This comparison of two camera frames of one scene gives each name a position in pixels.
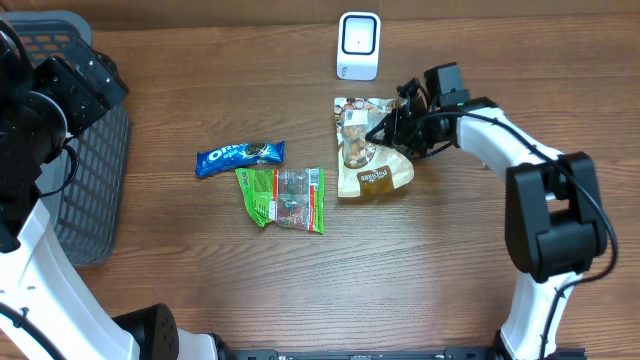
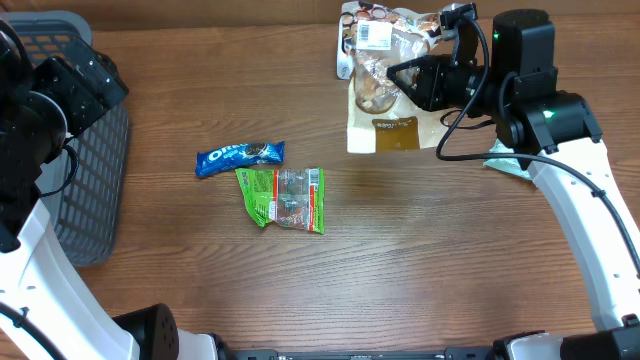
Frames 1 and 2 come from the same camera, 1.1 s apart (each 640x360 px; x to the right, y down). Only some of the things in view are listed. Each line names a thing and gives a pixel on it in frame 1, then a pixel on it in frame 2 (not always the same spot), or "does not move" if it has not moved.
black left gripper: x=90 y=102 does not move
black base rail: x=451 y=353 does not move
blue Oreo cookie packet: x=225 y=158 does not move
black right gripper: x=392 y=136 -> x=424 y=93
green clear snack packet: x=291 y=197 does not move
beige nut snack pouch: x=362 y=165 -> x=384 y=115
